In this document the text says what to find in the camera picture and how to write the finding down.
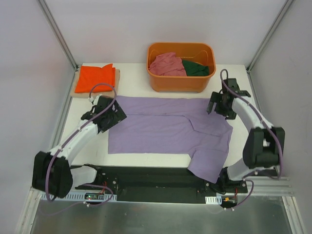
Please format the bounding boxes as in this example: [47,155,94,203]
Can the right white cable duct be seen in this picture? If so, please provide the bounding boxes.
[205,195,222,205]

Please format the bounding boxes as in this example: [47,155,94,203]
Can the right aluminium frame post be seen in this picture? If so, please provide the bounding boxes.
[246,0,295,74]

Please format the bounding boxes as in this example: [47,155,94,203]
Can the white cable duct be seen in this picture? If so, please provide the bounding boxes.
[205,195,222,205]
[55,192,117,203]

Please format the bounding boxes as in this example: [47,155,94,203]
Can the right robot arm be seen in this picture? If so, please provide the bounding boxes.
[207,78,285,192]

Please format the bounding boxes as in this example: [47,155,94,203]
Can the left aluminium frame post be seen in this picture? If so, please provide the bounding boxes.
[36,0,78,71]

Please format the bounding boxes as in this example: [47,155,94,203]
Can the orange plastic bin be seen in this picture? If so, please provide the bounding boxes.
[146,42,216,93]

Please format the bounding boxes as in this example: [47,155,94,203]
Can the folded beige t shirt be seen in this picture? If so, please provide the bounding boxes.
[70,69,120,98]

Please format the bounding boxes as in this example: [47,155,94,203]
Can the folded orange t shirt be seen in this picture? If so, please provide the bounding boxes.
[75,63,116,94]

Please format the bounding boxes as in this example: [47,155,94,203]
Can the pink t shirt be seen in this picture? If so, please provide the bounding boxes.
[149,52,187,77]

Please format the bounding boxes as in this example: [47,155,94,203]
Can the aluminium frame post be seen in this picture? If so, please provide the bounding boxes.
[246,0,295,74]
[36,0,78,71]

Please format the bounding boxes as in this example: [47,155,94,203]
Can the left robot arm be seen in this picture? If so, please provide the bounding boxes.
[32,95,127,198]

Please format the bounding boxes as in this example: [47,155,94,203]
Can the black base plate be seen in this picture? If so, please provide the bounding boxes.
[46,164,278,204]

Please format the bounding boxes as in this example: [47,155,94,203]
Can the lavender t shirt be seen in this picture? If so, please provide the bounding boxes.
[108,96,233,183]

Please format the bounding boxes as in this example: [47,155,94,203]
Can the dark green t shirt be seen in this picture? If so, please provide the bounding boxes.
[182,60,209,77]

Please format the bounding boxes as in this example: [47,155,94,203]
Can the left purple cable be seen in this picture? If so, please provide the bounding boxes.
[45,83,117,216]

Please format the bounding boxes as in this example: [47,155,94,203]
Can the left white cable duct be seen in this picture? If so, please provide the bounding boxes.
[55,192,117,203]

